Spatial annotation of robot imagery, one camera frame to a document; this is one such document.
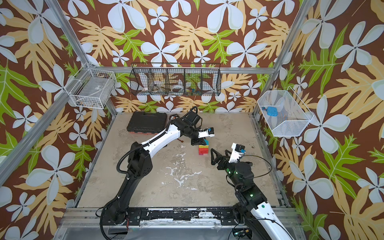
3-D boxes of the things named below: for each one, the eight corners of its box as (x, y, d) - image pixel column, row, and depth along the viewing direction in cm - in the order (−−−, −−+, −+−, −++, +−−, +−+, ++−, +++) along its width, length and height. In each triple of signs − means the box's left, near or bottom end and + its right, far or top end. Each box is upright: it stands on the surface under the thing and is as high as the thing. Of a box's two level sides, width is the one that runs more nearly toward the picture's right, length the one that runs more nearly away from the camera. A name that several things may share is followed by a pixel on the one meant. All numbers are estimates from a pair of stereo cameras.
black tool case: (127, 134, 108) (125, 130, 105) (134, 115, 121) (132, 111, 117) (164, 134, 108) (163, 130, 105) (167, 115, 121) (166, 111, 117)
